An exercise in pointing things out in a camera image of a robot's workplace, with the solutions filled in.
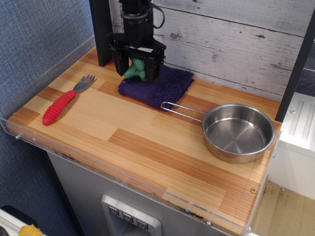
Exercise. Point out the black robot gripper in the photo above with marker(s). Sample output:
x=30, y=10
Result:
x=137, y=39

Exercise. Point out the green toy broccoli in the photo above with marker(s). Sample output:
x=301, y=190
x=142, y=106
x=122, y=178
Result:
x=137, y=69

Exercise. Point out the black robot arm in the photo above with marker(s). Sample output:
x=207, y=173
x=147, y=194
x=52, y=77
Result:
x=137, y=6

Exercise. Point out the purple folded towel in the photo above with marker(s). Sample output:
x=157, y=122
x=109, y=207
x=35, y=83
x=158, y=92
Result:
x=169, y=86

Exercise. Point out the stainless steel pan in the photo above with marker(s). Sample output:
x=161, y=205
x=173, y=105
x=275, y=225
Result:
x=234, y=133

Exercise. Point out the clear acrylic table guard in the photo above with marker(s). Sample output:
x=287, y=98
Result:
x=152, y=151

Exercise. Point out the grey cabinet front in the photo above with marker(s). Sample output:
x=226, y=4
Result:
x=85, y=188

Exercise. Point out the silver dispenser panel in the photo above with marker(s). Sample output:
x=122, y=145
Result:
x=125, y=220

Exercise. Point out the white ridged appliance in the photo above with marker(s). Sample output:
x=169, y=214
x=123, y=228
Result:
x=293, y=163

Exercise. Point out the black left vertical post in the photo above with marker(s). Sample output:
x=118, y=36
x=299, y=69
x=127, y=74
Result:
x=102, y=25

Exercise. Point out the black vertical post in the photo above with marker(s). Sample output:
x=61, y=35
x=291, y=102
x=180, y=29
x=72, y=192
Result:
x=297, y=69
x=102, y=25

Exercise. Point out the red handled fork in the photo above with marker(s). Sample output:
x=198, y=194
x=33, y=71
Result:
x=57, y=107

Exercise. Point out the black right vertical post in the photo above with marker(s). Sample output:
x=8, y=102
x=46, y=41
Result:
x=297, y=69

